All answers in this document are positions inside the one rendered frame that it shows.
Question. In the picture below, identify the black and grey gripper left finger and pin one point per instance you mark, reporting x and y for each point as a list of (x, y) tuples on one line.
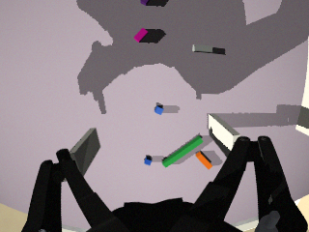
[(45, 207)]

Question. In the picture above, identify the magenta rod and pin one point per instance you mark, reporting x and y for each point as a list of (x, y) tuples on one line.
[(140, 35)]

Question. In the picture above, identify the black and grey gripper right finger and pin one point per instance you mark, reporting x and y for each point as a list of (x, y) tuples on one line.
[(277, 210)]

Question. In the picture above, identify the green rod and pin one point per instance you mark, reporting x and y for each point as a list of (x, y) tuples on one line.
[(183, 151)]

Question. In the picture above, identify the orange rod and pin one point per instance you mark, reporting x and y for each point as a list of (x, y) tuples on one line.
[(203, 160)]

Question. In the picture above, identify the grey rod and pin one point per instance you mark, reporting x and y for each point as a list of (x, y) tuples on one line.
[(202, 48)]

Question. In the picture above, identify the purple rod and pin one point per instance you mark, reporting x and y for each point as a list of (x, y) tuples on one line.
[(144, 2)]

